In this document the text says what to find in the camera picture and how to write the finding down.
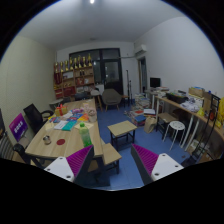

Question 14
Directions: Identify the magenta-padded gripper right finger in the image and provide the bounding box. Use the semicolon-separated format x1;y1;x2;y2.
130;143;185;186

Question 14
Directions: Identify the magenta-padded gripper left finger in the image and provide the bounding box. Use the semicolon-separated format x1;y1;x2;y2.
43;144;95;187

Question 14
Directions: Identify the long wooden table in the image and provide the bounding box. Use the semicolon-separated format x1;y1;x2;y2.
24;97;105;169

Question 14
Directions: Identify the green drink bottle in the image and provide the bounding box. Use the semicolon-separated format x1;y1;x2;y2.
78;122;93;148

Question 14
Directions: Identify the small metal cup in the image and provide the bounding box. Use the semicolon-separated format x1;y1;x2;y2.
42;135;52;146

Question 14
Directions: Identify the teal booklet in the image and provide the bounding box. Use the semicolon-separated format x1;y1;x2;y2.
61;120;78;132

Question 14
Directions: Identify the wooden bench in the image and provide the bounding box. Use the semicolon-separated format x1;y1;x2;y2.
89;142;123;175

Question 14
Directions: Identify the white round stool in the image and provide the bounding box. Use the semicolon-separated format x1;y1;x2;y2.
163;120;186;152

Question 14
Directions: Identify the brown paper bag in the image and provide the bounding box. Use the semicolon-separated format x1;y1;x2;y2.
143;116;158;135

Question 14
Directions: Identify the white paper sheet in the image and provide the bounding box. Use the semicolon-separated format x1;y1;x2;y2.
53;120;69;131

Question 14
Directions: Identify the small wooden side table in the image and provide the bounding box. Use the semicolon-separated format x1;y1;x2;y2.
107;120;138;150

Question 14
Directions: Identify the black office chair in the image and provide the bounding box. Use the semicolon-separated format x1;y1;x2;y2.
22;103;55;135

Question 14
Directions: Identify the long wooden side desk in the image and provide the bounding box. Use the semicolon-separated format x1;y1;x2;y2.
145;87;224;160

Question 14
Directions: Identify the purple sign board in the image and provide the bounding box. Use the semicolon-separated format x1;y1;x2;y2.
8;112;29;143

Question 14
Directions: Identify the grey armchair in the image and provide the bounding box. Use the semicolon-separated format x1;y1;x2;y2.
101;88;123;112

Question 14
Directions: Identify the black microphone stand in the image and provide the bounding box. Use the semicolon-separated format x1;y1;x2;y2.
125;69;133;107

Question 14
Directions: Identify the black computer monitor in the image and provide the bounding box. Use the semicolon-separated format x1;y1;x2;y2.
149;77;162;89

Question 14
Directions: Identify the wooden shelf unit with trophies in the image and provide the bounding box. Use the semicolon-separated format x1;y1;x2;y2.
53;53;96;100

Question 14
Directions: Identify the dark framed glass door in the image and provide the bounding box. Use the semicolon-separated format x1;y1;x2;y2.
68;47;124;95

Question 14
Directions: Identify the white wall air conditioner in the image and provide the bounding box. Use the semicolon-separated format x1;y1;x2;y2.
133;43;148;57

